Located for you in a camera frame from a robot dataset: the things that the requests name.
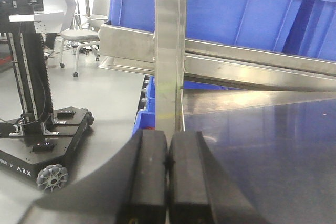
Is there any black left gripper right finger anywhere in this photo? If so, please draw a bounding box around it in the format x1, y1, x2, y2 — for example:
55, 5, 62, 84
169, 131, 269, 223

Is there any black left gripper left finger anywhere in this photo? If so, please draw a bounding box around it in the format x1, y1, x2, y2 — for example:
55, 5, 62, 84
19, 129, 167, 223

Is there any black ARX mobile robot base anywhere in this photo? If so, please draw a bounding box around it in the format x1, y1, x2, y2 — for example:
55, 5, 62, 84
1, 1, 94, 193

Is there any small blue bin below table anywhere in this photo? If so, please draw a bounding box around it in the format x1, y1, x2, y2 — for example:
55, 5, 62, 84
132, 76, 155, 135

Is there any stainless steel workstation rack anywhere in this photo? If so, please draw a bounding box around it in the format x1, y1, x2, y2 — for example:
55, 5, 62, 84
99, 0, 335, 133

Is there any white office chair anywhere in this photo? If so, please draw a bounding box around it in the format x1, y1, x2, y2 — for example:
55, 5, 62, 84
60, 0, 110, 78

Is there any large blue bin left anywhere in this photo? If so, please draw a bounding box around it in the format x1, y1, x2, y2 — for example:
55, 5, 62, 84
110, 0, 303, 52

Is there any large blue bin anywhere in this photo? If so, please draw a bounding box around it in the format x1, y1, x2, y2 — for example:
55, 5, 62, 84
282, 0, 335, 61
110, 0, 303, 52

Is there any large blue bin right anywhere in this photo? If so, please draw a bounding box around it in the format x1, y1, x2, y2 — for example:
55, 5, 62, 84
282, 0, 335, 61

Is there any white desk panel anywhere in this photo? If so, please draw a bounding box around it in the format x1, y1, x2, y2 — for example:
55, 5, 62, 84
9, 0, 76, 34

